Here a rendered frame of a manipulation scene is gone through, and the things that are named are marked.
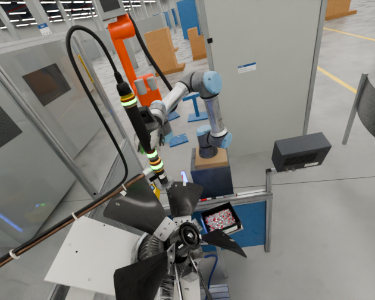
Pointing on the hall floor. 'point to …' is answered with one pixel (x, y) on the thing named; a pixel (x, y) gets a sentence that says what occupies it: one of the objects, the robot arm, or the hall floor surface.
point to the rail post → (268, 225)
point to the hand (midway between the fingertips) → (144, 146)
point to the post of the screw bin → (222, 262)
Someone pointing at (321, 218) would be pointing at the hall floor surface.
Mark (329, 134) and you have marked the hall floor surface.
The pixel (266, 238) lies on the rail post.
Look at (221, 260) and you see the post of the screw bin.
